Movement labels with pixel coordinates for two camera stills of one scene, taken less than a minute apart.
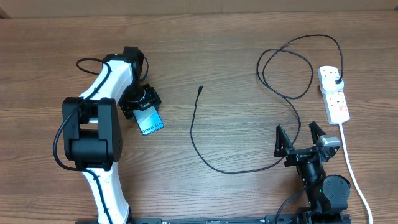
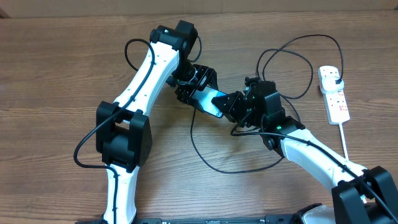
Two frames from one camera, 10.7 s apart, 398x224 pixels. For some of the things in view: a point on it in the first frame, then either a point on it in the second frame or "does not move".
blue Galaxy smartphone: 149,119 to 204,98
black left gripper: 153,99 to 206,73
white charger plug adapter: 329,84 does not move
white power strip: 336,106 does not move
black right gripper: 282,145 to 229,101
